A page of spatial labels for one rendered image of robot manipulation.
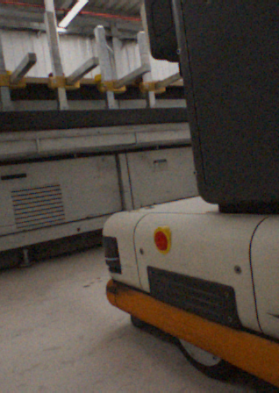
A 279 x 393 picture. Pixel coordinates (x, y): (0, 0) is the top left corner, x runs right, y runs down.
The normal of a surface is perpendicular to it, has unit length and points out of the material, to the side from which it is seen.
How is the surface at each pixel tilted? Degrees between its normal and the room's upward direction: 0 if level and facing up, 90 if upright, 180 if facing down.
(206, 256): 90
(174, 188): 90
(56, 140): 90
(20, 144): 90
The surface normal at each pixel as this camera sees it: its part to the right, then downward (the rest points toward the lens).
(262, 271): -0.83, 0.14
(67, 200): 0.54, -0.03
